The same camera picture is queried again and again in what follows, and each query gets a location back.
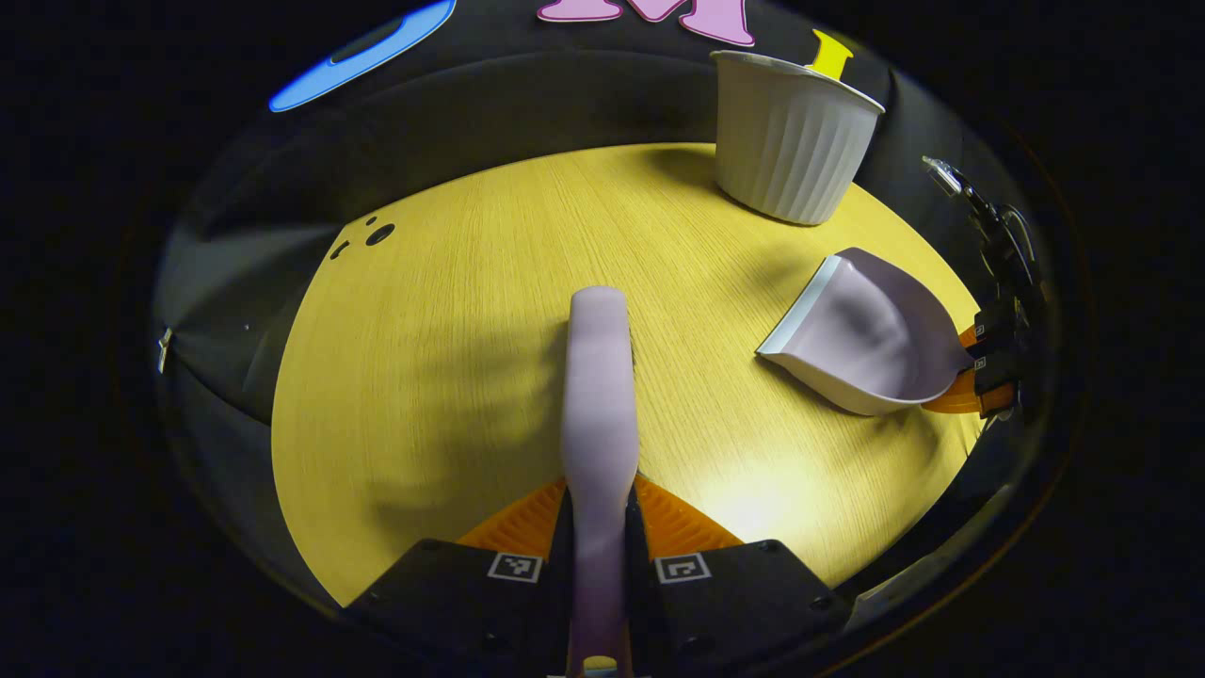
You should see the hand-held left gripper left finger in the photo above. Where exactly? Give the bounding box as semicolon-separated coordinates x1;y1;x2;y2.
341;478;577;678

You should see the wooden desktop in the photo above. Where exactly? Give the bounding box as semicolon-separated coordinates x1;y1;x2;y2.
271;141;985;608

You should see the black backdrop cloth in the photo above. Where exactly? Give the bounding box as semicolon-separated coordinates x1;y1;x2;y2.
151;0;1065;604

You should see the white ribbed garbage bin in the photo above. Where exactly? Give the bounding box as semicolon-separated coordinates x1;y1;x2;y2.
711;49;886;227

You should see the pale pink dustpan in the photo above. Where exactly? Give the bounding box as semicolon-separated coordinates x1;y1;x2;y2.
755;247;975;417

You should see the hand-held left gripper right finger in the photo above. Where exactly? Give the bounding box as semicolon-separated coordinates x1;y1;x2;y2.
623;474;853;678

